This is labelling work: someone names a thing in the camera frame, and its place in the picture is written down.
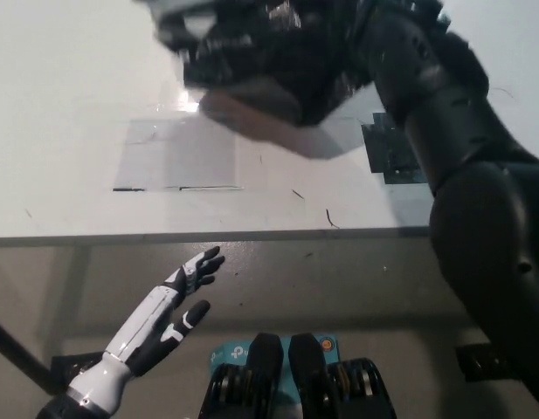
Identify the teal TP-Link box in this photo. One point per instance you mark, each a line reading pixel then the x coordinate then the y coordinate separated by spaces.
pixel 223 353

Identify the black tape patch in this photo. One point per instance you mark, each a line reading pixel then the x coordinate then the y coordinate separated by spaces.
pixel 391 153

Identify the black metal table leg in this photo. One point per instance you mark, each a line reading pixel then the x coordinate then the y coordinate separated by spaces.
pixel 478 364
pixel 15 349

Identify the grey black plastic bag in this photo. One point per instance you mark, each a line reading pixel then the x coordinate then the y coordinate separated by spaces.
pixel 273 65

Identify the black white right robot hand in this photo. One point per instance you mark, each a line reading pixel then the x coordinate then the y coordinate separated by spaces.
pixel 404 11

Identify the black robot body block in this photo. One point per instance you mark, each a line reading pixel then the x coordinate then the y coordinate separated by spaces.
pixel 243 386
pixel 339 386

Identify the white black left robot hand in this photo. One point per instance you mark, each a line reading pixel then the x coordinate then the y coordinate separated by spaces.
pixel 147 323

